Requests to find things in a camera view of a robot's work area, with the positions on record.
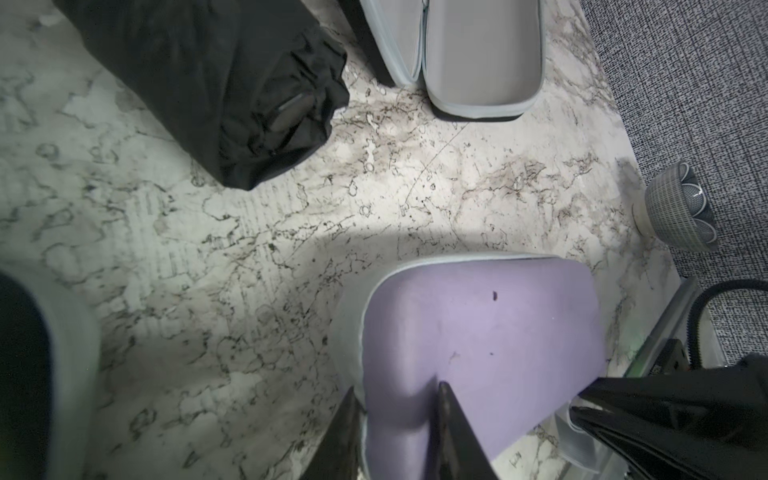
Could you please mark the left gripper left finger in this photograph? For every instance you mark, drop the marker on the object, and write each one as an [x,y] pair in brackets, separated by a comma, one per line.
[338,454]

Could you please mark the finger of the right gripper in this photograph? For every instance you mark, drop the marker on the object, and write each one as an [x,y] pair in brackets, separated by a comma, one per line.
[695,424]

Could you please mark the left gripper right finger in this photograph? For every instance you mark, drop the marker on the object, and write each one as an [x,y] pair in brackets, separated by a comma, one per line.
[455,452]

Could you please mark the grey zippered case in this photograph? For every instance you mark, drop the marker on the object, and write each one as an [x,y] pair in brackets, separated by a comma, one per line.
[50,355]

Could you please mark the black umbrella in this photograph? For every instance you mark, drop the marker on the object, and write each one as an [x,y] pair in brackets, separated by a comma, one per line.
[247,88]

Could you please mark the dark round flower dish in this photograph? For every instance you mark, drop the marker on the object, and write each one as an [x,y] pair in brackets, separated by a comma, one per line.
[675,209]

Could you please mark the grey open case back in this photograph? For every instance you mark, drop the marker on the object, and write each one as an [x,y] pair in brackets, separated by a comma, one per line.
[481,60]

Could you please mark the aluminium front rail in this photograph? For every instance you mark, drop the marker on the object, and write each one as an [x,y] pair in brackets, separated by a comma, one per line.
[673,324]

